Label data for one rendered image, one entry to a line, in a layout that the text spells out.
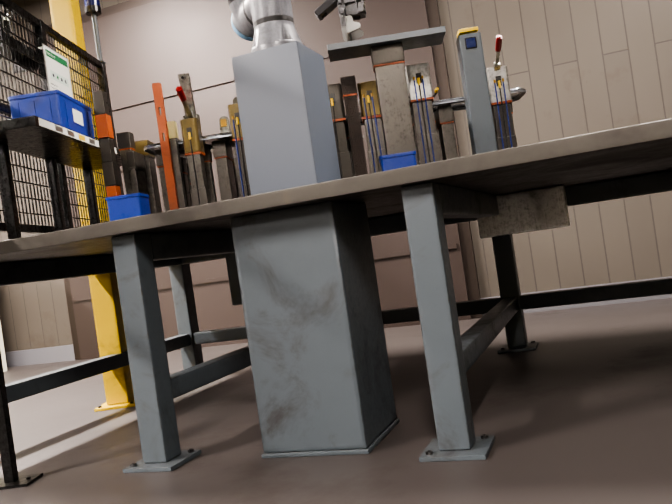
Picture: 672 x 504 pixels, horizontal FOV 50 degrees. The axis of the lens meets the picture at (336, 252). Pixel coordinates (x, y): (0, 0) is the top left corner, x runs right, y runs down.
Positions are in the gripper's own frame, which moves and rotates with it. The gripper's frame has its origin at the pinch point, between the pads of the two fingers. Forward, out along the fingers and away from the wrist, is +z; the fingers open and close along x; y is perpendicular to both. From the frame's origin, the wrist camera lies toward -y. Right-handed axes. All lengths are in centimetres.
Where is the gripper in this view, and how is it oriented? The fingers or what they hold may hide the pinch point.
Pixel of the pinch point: (347, 44)
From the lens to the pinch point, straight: 240.3
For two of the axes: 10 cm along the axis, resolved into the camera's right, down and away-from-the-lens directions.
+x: 1.6, -0.2, 9.9
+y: 9.8, -1.4, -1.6
